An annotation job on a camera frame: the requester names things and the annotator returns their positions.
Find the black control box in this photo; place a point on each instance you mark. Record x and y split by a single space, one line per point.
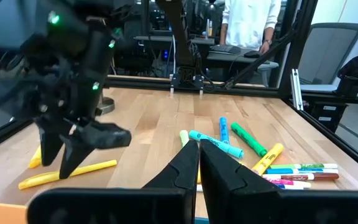
328 116

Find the grey office chair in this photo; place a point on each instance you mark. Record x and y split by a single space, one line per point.
328 53

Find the dark blue Expo marker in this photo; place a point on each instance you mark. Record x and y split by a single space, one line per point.
286 187

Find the black aluminium table frame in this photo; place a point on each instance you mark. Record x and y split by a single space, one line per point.
135 82

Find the teal highlighter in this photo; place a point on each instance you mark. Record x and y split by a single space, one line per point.
216 143

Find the green Expo marker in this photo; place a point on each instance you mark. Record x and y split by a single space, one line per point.
309 166

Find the silver corner bracket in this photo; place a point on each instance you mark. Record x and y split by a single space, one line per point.
297 90

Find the pink Expo marker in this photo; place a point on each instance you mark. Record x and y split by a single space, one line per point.
278 181

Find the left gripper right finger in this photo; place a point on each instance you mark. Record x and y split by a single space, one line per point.
228 186

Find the brown Expo marker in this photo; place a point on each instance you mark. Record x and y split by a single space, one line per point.
325 176

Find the black computer mouse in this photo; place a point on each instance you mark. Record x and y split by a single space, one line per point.
252 54

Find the person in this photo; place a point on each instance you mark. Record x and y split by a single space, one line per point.
247 21

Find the white bulb brass lamp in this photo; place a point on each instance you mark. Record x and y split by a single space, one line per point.
107 107

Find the pale yellow-green highlighter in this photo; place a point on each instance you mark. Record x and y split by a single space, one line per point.
184 137

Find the grey desk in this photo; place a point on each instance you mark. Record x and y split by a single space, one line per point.
259 65

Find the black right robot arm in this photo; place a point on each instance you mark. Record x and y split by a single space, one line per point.
179 31

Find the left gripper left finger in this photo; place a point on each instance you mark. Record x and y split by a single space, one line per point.
179 177

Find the green highlighter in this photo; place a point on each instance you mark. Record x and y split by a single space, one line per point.
247 138

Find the blue highlighter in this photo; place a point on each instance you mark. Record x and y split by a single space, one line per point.
224 130

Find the light blue Expo marker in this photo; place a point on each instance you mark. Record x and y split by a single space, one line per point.
281 171

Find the black keyboard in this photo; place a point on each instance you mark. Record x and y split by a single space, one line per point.
225 49

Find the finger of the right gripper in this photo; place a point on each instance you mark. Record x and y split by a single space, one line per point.
50 143
71 152

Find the yellow highlighter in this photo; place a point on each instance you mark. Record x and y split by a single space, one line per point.
89 168
267 158
35 158
199 175

